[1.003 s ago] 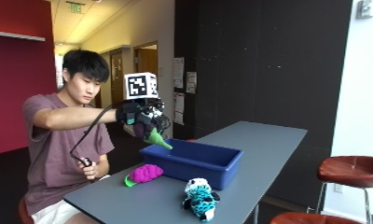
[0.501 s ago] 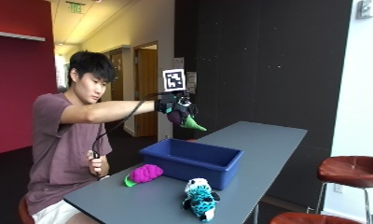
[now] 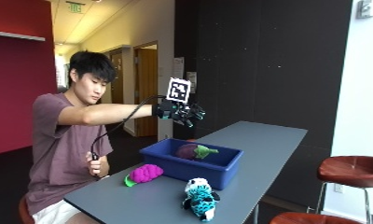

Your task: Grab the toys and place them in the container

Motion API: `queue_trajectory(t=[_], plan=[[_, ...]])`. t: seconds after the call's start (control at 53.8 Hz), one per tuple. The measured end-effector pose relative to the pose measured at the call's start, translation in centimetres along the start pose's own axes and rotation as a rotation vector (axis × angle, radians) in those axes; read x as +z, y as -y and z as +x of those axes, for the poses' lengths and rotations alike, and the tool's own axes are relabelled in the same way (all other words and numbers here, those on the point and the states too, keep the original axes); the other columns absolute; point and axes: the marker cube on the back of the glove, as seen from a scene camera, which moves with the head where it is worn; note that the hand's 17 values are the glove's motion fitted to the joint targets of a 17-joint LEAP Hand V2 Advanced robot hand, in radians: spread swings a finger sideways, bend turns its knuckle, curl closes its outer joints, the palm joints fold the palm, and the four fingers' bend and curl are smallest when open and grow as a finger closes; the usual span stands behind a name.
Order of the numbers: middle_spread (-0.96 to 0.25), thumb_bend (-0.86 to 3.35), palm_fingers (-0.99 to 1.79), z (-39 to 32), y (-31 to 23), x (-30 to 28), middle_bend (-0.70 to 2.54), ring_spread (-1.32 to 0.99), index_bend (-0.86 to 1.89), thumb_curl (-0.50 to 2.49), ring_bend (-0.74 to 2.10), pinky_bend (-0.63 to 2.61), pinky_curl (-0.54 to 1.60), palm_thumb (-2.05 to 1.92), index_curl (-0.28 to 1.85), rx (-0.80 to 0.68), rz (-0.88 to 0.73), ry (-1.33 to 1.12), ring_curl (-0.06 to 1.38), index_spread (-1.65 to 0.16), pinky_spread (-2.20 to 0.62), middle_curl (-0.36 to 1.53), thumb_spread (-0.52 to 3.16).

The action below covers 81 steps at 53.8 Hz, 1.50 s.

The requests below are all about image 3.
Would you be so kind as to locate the brown leather bar stool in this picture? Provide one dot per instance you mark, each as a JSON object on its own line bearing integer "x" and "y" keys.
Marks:
{"x": 311, "y": 218}
{"x": 355, "y": 172}

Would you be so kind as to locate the magenta grape plush toy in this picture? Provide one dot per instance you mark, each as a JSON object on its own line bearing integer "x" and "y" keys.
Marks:
{"x": 146, "y": 174}

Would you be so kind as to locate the wooden door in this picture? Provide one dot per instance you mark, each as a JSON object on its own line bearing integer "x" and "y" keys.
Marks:
{"x": 147, "y": 93}

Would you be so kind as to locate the brown stool under person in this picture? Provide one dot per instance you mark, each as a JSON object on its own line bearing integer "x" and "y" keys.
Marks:
{"x": 26, "y": 211}

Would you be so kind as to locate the wall electrical outlet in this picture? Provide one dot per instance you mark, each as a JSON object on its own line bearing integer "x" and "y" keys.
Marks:
{"x": 339, "y": 188}

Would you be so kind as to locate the green exit sign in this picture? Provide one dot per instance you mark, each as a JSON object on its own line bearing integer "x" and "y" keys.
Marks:
{"x": 76, "y": 7}

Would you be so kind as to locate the white paper notice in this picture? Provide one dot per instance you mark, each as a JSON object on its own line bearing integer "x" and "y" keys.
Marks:
{"x": 179, "y": 67}

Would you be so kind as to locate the the person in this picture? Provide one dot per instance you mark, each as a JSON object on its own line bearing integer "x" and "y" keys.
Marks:
{"x": 58, "y": 146}

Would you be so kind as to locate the blue plastic bin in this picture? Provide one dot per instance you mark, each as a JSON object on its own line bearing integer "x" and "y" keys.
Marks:
{"x": 183, "y": 168}

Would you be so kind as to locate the teal and white plush toy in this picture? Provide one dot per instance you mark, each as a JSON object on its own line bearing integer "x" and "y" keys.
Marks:
{"x": 201, "y": 199}

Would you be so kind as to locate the white marker cube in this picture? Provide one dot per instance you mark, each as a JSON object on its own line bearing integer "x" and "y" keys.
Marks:
{"x": 179, "y": 90}

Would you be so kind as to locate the purple eggplant plush toy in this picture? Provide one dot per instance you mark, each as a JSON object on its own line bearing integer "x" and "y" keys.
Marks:
{"x": 195, "y": 151}

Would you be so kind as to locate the white wall shelf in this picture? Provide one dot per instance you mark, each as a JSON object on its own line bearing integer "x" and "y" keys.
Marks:
{"x": 16, "y": 35}

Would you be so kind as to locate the wall-mounted grey box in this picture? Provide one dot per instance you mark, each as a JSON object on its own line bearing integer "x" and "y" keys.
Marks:
{"x": 191, "y": 81}

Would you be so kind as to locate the grey wall fixture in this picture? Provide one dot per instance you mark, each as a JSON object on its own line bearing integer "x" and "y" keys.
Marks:
{"x": 364, "y": 8}

